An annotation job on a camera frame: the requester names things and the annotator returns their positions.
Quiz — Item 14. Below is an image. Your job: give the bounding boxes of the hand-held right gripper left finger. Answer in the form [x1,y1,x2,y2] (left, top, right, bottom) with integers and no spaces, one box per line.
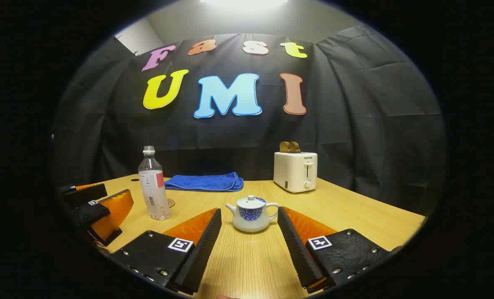
[108,208,223,295]

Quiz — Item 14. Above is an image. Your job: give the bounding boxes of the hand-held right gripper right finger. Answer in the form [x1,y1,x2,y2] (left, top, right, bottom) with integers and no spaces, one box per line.
[277,206,397,294]

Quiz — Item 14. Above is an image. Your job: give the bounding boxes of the white blue-patterned teacup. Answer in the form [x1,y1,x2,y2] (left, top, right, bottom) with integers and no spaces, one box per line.
[225,199,280,233]

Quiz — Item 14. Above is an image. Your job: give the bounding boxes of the clear plastic water bottle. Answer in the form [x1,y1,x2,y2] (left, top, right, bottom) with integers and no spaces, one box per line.
[138,146,172,221]

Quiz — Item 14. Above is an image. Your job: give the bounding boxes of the blue folded towel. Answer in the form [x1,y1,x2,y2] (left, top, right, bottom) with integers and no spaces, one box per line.
[164,172,244,192]

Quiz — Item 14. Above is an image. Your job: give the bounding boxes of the white toaster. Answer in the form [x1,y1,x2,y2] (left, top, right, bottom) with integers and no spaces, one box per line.
[273,152,318,194]

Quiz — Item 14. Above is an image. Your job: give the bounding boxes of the black backdrop cloth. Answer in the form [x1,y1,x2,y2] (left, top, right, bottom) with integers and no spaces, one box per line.
[52,26,447,216]

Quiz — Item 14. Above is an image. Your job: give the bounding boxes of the ceiling light panel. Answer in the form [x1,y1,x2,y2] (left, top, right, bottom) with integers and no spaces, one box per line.
[200,0,289,6]

